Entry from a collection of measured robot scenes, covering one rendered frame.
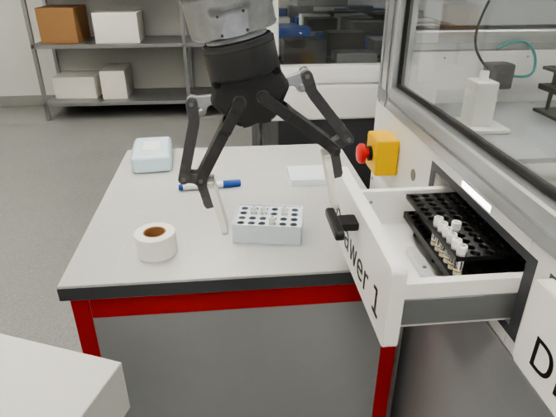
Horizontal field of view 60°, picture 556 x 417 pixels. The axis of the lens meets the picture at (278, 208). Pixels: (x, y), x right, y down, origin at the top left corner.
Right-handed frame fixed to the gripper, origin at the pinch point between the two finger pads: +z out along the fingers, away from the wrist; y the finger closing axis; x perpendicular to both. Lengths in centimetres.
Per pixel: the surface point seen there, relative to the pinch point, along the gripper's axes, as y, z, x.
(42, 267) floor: -110, 74, 137
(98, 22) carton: -109, -5, 372
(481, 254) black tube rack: 22.5, 9.5, -5.5
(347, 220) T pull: 8.4, 5.4, 2.5
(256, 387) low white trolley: -12.0, 43.6, 14.0
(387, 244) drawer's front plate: 11.1, 4.2, -6.6
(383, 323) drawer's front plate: 8.6, 11.5, -10.9
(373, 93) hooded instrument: 33, 14, 83
